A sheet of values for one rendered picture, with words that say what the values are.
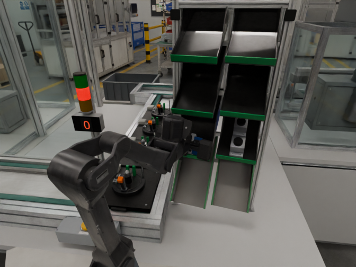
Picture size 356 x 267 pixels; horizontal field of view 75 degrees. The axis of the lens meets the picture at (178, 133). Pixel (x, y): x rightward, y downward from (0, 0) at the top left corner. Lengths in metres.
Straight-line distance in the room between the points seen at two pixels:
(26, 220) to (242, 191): 0.85
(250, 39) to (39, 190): 1.05
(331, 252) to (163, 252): 1.60
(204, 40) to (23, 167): 1.06
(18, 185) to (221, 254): 0.95
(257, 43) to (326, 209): 1.36
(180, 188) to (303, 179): 0.94
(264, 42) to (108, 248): 0.66
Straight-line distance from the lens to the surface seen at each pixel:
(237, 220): 1.07
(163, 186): 1.05
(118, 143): 0.41
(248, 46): 0.75
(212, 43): 0.75
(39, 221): 1.11
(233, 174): 0.93
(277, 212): 1.15
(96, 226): 0.46
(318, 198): 1.80
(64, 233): 0.97
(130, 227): 0.94
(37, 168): 1.35
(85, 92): 1.01
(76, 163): 0.37
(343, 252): 2.35
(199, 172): 0.92
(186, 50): 0.73
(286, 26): 0.81
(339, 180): 1.74
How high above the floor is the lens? 1.65
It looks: 29 degrees down
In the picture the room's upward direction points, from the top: straight up
